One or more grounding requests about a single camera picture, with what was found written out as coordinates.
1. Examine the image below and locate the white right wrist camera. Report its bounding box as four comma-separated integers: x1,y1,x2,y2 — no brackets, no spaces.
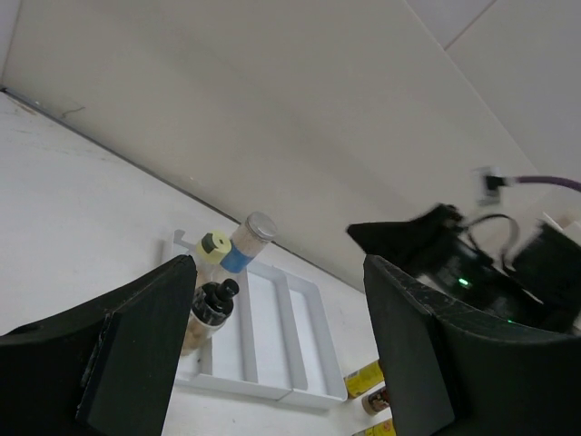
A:
472,166,506,207

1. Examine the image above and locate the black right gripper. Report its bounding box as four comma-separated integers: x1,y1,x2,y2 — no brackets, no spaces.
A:
346,204,580,435

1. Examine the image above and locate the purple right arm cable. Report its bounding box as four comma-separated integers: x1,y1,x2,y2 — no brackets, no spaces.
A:
507,174,581,192

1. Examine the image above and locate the black-cap spice bottle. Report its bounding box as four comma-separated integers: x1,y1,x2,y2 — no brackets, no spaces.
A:
181,279,240,356

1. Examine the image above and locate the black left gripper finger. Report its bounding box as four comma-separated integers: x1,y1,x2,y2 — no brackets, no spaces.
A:
1,255,197,435

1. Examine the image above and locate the blue-label tall spice jar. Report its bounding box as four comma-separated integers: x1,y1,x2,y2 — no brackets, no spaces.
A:
220,212,278,275

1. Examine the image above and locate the yellow-cap spice bottle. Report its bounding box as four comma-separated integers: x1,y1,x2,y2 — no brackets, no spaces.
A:
192,230,231,288

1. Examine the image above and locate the yellow bottle cork cap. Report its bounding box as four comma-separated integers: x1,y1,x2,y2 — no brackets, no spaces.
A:
344,360,384,399

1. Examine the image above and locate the small dark-lid brown jar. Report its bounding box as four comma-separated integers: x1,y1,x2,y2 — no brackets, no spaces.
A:
361,386,390,416

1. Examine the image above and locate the white divided organizer tray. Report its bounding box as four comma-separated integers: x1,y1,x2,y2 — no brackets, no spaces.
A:
174,250,347,410

